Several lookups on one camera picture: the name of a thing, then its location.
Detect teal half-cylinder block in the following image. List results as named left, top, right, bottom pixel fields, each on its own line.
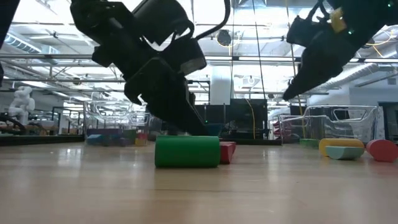
left=325, top=146, right=364, bottom=161

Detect black ceiling cable reel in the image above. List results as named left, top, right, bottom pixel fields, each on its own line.
left=216, top=29, right=233, bottom=47

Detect white column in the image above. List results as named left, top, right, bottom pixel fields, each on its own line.
left=210, top=65, right=234, bottom=105

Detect black overhead rig frame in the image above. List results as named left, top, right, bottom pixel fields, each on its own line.
left=186, top=79, right=211, bottom=105

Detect dark blue long block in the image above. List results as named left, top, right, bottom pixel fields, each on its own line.
left=86, top=128, right=124, bottom=138

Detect black panel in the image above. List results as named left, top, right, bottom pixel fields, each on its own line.
left=229, top=98, right=269, bottom=140

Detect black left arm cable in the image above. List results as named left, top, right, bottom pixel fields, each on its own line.
left=172, top=0, right=231, bottom=43

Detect red cylinder block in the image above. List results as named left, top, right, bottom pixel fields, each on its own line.
left=366, top=139, right=398, bottom=163

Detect yellow hanging cord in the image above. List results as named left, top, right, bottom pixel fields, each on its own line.
left=285, top=0, right=307, bottom=140

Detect silver ventilation duct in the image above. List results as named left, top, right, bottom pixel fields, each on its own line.
left=310, top=62, right=398, bottom=93

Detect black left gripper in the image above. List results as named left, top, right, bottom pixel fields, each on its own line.
left=124, top=58, right=209, bottom=136

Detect long ceiling light rail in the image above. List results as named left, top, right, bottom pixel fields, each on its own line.
left=0, top=53, right=398, bottom=63

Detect red rectangular block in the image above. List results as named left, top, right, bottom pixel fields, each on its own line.
left=219, top=141, right=237, bottom=165

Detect yellow tape band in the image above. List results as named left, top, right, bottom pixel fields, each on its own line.
left=330, top=7, right=347, bottom=34

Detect green cylinder block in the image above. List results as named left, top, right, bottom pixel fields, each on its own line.
left=154, top=135, right=221, bottom=169

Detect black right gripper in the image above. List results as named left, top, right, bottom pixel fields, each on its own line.
left=282, top=30, right=358, bottom=101

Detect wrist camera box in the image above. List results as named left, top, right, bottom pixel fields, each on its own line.
left=286, top=15, right=323, bottom=47
left=160, top=37, right=208, bottom=76

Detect clear plastic bin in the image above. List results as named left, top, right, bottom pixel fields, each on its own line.
left=277, top=105, right=379, bottom=144
left=82, top=100, right=154, bottom=147

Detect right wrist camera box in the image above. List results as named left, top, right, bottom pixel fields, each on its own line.
left=286, top=15, right=323, bottom=47

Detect small green block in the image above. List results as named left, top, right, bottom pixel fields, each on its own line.
left=299, top=138, right=320, bottom=149

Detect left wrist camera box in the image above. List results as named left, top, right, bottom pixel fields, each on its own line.
left=160, top=37, right=208, bottom=76

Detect white robot figure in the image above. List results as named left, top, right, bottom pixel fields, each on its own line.
left=8, top=86, right=36, bottom=126

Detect red stacked bins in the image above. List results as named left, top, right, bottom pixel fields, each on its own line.
left=272, top=119, right=282, bottom=140

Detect black partition wall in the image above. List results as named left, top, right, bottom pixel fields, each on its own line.
left=194, top=105, right=231, bottom=138

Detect yellow cylinder block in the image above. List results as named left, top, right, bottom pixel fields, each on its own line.
left=318, top=138, right=365, bottom=157

